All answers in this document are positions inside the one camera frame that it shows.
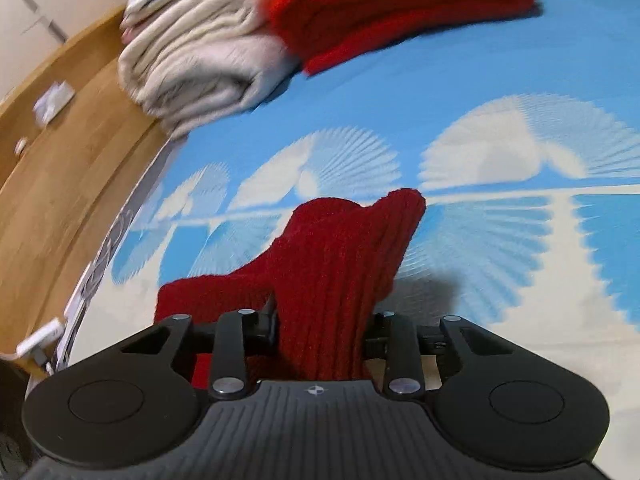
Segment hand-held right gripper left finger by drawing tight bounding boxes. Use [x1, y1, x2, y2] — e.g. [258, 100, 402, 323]
[121, 296, 279, 402]

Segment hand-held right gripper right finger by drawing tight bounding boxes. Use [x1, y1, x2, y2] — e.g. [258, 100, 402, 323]
[364, 312, 502, 402]

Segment dark red knit garment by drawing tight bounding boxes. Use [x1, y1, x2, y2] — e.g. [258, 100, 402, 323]
[154, 187, 427, 392]

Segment grey mattress with striped piping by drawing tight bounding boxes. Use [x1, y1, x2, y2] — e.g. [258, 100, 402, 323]
[47, 135, 188, 378]

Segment blue white printed bedsheet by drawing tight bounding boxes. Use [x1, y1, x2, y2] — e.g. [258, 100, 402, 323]
[59, 0, 640, 463]

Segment white plug adapter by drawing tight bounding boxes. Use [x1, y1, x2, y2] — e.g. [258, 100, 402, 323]
[15, 320, 64, 361]

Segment folded beige blanket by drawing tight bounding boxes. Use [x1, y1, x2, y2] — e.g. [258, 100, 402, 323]
[117, 0, 301, 141]

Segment folded bright red knit garment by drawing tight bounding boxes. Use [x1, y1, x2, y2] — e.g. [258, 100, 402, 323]
[267, 0, 542, 76]

